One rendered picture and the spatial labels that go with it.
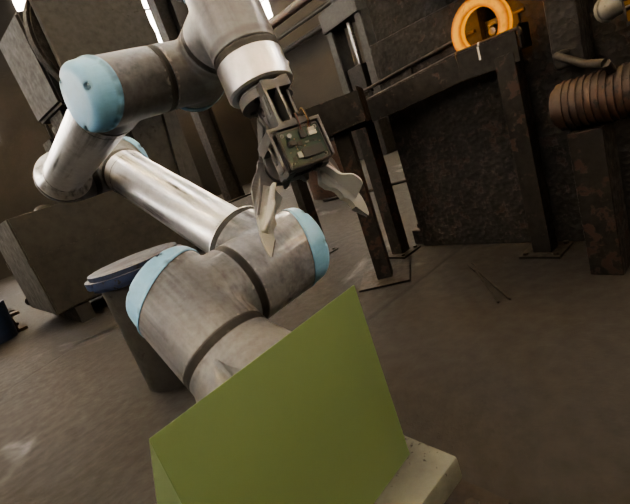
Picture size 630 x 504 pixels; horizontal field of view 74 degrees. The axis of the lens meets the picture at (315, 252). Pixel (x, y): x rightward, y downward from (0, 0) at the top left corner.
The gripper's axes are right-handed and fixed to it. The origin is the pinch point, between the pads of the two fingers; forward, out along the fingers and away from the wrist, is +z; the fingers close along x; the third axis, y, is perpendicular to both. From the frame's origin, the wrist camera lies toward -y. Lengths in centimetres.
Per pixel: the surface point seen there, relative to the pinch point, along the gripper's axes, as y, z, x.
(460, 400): -25, 43, 24
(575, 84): -20, -11, 86
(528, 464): -6, 48, 20
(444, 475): -0.8, 37.3, 3.0
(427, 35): -66, -53, 93
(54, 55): -245, -188, -29
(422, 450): -6.0, 35.6, 3.5
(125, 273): -82, -15, -30
